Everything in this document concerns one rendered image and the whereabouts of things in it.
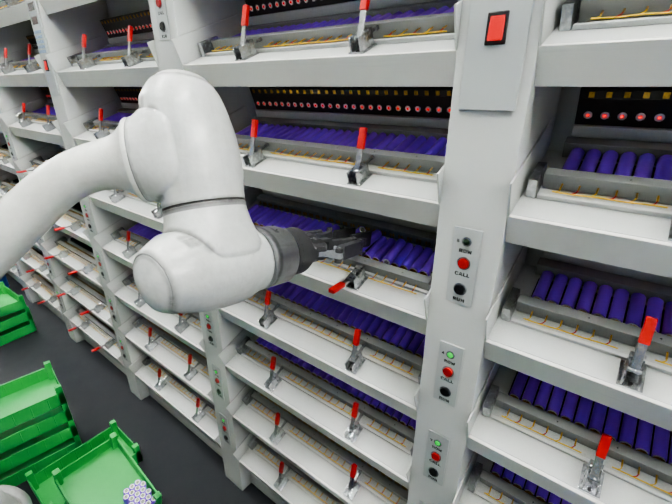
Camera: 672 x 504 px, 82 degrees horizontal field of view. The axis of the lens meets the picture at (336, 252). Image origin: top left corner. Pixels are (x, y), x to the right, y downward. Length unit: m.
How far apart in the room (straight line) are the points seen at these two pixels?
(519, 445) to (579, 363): 0.20
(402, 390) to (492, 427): 0.17
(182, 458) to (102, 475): 0.26
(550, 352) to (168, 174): 0.56
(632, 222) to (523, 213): 0.12
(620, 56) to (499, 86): 0.12
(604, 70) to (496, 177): 0.15
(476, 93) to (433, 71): 0.07
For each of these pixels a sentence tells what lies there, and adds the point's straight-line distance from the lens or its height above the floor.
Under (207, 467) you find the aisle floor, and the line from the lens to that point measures 1.72.
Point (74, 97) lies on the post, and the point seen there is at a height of 1.27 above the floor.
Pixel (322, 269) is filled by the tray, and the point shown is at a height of 0.96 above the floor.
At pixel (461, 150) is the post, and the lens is 0.56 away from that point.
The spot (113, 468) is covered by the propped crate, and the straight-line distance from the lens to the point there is 1.75.
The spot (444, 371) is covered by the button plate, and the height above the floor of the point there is 0.87.
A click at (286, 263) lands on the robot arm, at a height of 1.08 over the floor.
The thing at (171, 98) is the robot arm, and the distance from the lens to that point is 0.50.
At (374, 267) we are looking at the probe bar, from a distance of 0.74.
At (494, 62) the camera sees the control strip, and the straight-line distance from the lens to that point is 0.55.
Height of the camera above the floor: 1.31
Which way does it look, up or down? 23 degrees down
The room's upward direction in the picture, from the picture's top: straight up
